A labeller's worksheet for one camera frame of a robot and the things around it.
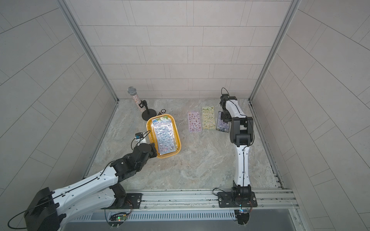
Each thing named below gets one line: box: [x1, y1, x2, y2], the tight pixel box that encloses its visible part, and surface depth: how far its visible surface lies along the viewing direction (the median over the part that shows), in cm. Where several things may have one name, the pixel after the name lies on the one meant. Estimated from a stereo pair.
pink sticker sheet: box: [187, 111, 202, 133], surface depth 104 cm
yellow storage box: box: [145, 114, 182, 159], surface depth 84 cm
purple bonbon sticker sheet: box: [216, 110, 230, 133], surface depth 101 cm
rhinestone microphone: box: [127, 86, 146, 113], surface depth 84 cm
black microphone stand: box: [138, 100, 157, 121], surface depth 107 cm
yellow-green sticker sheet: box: [202, 105, 216, 130], surface depth 107 cm
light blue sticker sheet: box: [151, 115, 178, 156], surface depth 84 cm
